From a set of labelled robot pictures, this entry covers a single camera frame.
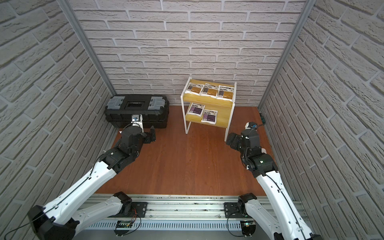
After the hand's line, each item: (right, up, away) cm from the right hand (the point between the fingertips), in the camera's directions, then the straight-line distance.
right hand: (238, 137), depth 74 cm
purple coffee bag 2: (-13, +11, +18) cm, 25 cm away
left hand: (-47, +6, 0) cm, 47 cm away
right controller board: (+4, -44, -3) cm, 44 cm away
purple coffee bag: (-21, +16, +21) cm, 34 cm away
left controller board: (-58, -44, -3) cm, 72 cm away
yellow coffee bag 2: (-5, +24, +6) cm, 25 cm away
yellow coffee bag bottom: (-22, +26, +7) cm, 35 cm away
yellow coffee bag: (-14, +26, +8) cm, 30 cm away
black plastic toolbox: (-50, +17, +22) cm, 57 cm away
